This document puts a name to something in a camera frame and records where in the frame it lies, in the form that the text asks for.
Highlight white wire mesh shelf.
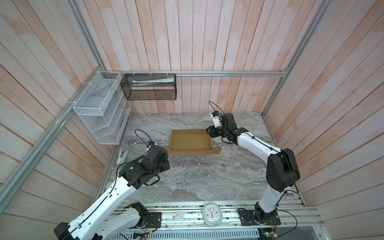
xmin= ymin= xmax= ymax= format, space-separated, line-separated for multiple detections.
xmin=73 ymin=71 xmax=132 ymax=145

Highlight small white label tag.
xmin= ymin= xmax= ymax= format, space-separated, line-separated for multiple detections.
xmin=173 ymin=212 xmax=184 ymax=220

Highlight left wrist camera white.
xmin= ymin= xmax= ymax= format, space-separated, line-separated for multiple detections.
xmin=146 ymin=141 xmax=155 ymax=150

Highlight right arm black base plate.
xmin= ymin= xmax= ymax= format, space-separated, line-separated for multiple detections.
xmin=237 ymin=208 xmax=281 ymax=226

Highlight white round clock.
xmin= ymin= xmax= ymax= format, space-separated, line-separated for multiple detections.
xmin=202 ymin=203 xmax=223 ymax=227

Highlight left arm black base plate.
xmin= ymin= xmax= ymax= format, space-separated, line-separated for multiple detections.
xmin=129 ymin=212 xmax=162 ymax=229

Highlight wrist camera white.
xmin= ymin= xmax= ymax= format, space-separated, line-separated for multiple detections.
xmin=146 ymin=141 xmax=155 ymax=150
xmin=211 ymin=111 xmax=223 ymax=128

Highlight brown cardboard box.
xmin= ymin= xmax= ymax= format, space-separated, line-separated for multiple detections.
xmin=164 ymin=129 xmax=222 ymax=155

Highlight black wire mesh basket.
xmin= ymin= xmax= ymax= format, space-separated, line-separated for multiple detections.
xmin=120 ymin=73 xmax=177 ymax=101

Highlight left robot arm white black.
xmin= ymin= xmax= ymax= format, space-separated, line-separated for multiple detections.
xmin=54 ymin=145 xmax=170 ymax=240

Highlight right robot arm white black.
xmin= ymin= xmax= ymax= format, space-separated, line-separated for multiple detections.
xmin=206 ymin=111 xmax=301 ymax=224

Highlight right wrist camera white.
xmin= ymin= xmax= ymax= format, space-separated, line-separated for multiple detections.
xmin=211 ymin=111 xmax=223 ymax=128

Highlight white small stapler device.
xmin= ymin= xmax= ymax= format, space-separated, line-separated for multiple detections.
xmin=117 ymin=150 xmax=129 ymax=166

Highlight white paper in basket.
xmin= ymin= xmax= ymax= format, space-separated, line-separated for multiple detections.
xmin=132 ymin=77 xmax=175 ymax=87

